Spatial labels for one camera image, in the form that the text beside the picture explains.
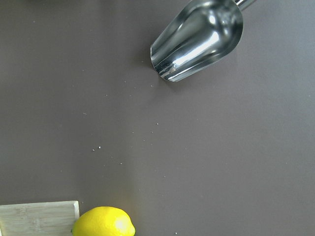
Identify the steel scoop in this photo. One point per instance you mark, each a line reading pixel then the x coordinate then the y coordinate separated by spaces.
pixel 203 33

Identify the yellow lemon near board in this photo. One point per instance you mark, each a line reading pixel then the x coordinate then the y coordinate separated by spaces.
pixel 104 221

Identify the bamboo cutting board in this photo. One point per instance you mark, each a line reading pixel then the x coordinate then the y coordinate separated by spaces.
pixel 38 219

